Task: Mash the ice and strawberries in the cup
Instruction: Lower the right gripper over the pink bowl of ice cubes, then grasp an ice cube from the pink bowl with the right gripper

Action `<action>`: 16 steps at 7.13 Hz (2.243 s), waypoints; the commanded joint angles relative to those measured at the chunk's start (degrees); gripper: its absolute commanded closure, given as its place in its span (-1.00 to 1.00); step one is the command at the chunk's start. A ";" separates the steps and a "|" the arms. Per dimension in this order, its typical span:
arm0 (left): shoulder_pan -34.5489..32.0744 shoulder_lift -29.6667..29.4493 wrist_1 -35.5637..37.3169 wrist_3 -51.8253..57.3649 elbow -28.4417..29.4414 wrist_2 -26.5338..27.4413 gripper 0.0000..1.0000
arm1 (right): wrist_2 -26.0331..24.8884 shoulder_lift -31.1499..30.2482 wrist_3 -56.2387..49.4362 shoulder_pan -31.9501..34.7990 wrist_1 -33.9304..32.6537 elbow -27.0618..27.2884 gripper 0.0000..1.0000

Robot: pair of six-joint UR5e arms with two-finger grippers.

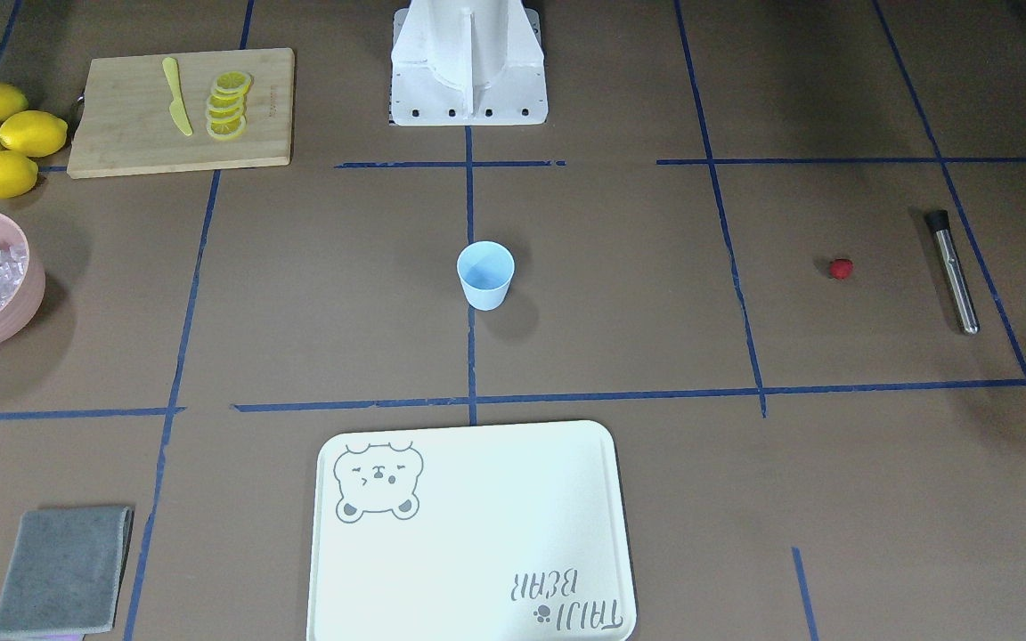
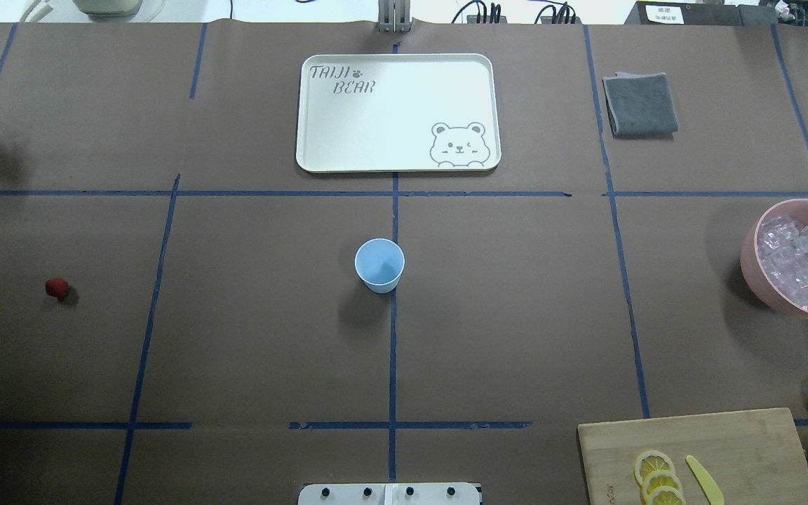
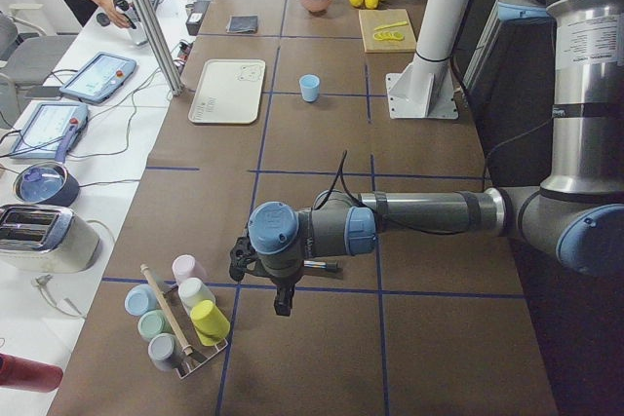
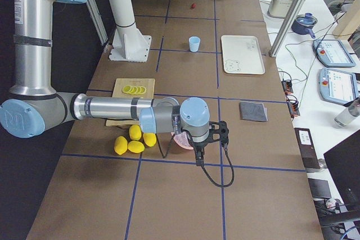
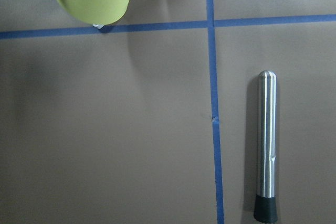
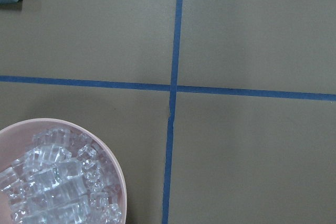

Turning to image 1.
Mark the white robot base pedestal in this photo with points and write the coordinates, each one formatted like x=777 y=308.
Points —
x=467 y=63

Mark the lemon slices row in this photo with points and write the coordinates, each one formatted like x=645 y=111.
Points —
x=225 y=107

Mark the cream bear serving tray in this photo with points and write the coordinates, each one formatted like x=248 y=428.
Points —
x=506 y=532

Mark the yellow plastic knife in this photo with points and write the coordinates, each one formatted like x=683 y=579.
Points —
x=176 y=108

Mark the grey folded cloth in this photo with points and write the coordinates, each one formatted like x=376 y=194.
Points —
x=66 y=567

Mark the light blue plastic cup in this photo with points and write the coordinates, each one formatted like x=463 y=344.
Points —
x=485 y=270

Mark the bamboo cutting board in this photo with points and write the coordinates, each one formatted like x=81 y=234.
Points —
x=126 y=127

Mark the whole lemon bottom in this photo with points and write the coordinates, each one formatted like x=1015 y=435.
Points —
x=18 y=174

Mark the red strawberry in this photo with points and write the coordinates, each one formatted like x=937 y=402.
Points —
x=840 y=268

